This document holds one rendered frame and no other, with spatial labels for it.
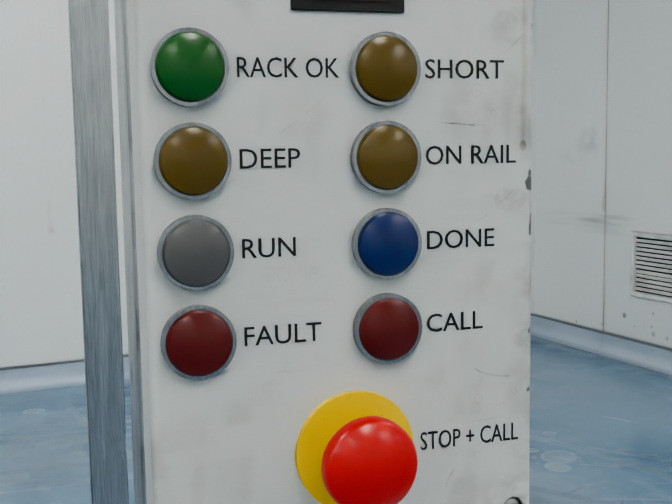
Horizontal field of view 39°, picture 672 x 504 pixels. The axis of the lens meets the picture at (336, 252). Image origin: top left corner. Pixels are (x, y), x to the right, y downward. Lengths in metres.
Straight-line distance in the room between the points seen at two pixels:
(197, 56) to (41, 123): 3.78
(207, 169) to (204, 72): 0.04
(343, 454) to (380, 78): 0.15
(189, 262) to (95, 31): 1.19
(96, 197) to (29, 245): 2.63
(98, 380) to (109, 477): 0.16
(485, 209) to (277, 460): 0.14
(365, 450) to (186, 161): 0.13
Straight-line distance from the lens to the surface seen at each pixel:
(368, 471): 0.38
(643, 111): 4.43
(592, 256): 4.71
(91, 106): 1.53
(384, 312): 0.39
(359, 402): 0.40
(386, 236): 0.39
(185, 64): 0.37
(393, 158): 0.39
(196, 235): 0.37
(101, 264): 1.54
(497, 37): 0.42
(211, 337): 0.37
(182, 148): 0.37
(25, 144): 4.13
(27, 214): 4.14
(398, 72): 0.39
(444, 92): 0.40
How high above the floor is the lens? 1.00
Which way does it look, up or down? 6 degrees down
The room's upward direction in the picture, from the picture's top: 1 degrees counter-clockwise
